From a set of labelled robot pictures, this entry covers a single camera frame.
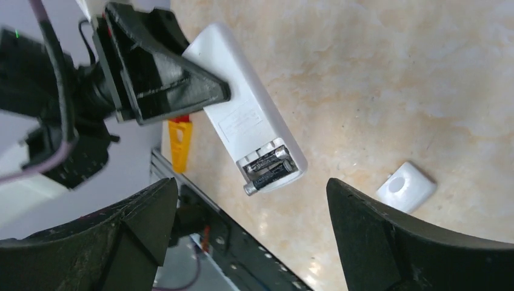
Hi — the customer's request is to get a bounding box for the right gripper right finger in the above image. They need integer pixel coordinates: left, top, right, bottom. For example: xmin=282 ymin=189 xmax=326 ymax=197
xmin=326 ymin=178 xmax=513 ymax=290

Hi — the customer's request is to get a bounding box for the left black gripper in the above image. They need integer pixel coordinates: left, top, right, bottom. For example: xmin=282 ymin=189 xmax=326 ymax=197
xmin=76 ymin=2 xmax=230 ymax=125

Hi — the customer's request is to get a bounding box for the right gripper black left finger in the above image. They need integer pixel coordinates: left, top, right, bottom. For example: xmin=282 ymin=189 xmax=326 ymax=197
xmin=1 ymin=178 xmax=178 ymax=290

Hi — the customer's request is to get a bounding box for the small white battery lid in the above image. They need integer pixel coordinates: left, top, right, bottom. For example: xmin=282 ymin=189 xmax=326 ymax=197
xmin=376 ymin=161 xmax=437 ymax=213

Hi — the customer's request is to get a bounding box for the white grey remote control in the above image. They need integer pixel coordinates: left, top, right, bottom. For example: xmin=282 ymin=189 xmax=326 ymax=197
xmin=183 ymin=22 xmax=308 ymax=193

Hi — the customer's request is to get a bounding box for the dark AAA battery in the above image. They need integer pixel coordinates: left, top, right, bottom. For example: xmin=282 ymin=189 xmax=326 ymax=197
xmin=243 ymin=160 xmax=293 ymax=196
xmin=243 ymin=145 xmax=290 ymax=174

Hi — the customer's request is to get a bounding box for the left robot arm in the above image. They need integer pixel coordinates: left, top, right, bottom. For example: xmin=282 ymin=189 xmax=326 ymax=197
xmin=1 ymin=1 xmax=230 ymax=228

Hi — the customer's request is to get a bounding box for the red plastic toy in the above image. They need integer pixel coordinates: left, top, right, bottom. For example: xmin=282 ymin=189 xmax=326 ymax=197
xmin=169 ymin=115 xmax=190 ymax=123

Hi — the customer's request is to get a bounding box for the orange plastic frame toy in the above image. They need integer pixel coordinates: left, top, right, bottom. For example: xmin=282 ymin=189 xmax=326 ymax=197
xmin=168 ymin=120 xmax=193 ymax=173

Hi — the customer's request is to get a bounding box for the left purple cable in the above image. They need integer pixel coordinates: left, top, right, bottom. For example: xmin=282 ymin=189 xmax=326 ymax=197
xmin=0 ymin=0 xmax=79 ymax=186

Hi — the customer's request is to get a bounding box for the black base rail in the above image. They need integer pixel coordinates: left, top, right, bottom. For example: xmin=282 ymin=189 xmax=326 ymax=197
xmin=150 ymin=148 xmax=310 ymax=290

